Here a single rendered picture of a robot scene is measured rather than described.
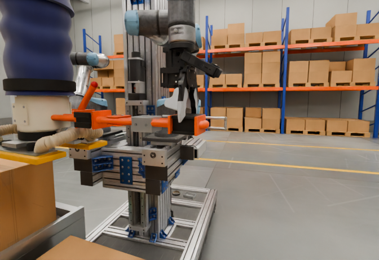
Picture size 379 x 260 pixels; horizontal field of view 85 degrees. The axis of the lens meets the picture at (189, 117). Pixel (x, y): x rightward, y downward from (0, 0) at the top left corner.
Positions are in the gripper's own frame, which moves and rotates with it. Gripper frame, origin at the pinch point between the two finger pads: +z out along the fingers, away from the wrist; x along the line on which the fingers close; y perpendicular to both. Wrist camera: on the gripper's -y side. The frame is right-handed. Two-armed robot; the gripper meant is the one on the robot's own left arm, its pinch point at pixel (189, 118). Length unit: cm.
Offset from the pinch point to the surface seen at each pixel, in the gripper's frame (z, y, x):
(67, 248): 66, 69, -12
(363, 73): -83, -287, -756
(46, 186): 40, 88, -16
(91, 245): 66, 60, -18
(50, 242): 68, 83, -13
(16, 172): 28, 87, -3
